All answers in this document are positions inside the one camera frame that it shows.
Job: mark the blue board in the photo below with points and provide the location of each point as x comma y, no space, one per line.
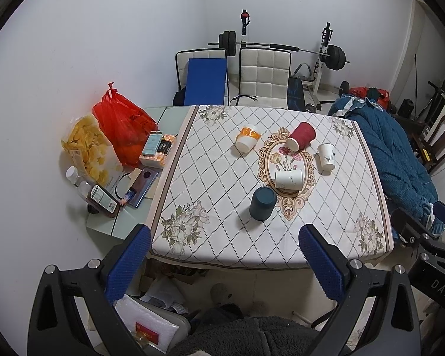
206,81

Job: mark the black scooter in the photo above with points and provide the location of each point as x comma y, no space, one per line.
432,96

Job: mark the orange and white cup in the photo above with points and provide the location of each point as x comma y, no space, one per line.
244,142

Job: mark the grey fuzzy slipper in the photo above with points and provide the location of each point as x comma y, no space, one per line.
220,293

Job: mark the white weight rack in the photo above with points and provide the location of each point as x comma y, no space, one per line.
319,78

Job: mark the white padded envelope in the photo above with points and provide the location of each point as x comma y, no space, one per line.
152,322

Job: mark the brown labelled bottle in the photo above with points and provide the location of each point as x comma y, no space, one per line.
104,200

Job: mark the person's grey fleece clothing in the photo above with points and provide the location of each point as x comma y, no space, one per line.
244,335

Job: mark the blue phone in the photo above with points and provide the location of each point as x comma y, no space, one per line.
144,183

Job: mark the small red bag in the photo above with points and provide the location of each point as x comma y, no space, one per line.
384,96
358,92

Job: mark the orange patterned pack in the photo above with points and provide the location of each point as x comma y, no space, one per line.
154,160

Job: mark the small dark box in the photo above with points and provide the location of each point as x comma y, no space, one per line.
165,146

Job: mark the small teal box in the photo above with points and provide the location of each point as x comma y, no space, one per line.
152,144

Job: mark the barbell with black plates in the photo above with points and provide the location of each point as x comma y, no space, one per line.
335,57

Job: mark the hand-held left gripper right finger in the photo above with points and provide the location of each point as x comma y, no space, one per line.
320,263

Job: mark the black pole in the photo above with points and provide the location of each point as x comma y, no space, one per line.
416,74

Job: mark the red paper cup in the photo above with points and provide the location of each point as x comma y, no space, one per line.
302,135

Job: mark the floral diamond printed tablecloth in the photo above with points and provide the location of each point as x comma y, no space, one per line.
226,237

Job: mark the small dumbbell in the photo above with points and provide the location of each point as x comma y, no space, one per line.
311,107

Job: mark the pale glass side table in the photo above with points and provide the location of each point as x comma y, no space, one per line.
167,113

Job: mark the white quilted chair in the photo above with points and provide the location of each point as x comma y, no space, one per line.
185,57
263,74

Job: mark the black blue bench pad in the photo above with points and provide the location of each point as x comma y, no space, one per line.
295,92

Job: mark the yellow chips bag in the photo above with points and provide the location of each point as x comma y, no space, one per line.
89,148

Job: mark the dark teal cup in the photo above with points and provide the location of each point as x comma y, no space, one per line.
261,202

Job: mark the black weight plate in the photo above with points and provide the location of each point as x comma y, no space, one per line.
344,87

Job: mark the yellow black tool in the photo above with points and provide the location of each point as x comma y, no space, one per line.
426,154

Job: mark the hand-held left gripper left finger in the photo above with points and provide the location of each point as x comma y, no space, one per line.
128,263

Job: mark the white floral paper cup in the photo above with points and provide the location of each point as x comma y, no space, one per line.
327,157

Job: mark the large red plastic bag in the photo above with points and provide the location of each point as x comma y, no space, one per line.
122,126

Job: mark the blue blanket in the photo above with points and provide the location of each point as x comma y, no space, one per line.
393,148

